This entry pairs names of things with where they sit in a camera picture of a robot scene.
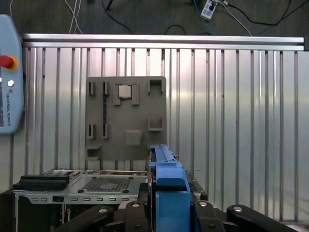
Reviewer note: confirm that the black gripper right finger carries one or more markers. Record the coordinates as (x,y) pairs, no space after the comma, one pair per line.
(210,217)

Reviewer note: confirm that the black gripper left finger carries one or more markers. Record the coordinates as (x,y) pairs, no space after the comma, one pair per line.
(132,217)

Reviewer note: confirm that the pale blue teach pendant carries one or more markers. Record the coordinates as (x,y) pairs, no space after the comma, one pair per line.
(12,108)

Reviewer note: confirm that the white power strip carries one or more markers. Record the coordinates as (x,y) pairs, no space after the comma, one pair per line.
(208,9)

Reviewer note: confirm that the black open PC case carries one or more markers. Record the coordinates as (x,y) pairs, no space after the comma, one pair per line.
(106,184)

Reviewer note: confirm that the hard disk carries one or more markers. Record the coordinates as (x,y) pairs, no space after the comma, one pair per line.
(171,198)

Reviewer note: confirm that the grey plastic parts rack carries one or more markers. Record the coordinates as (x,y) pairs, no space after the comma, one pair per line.
(125,113)

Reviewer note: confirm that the silver CPU chip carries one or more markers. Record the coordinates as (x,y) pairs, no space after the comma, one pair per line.
(125,91)

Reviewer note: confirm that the red stop button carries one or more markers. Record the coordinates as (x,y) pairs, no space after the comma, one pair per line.
(6,61)

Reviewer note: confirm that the black plastic block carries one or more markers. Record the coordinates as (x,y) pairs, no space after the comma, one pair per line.
(41,182)

